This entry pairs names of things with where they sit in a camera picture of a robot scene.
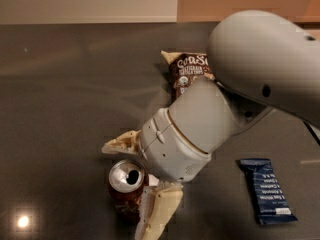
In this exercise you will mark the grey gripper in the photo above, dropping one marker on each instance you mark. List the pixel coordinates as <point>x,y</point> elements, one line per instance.
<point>170,148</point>

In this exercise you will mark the red coke can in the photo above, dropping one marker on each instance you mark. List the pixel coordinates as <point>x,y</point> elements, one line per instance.
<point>125,183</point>

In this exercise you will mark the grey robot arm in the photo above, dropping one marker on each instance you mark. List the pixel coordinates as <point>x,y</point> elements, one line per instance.
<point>259,61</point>

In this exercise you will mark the brown tortilla chip bag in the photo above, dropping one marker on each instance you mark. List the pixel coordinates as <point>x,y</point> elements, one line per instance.
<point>185,68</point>

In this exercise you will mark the blue snack bar wrapper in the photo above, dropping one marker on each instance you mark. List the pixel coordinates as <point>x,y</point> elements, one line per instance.
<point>269,200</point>

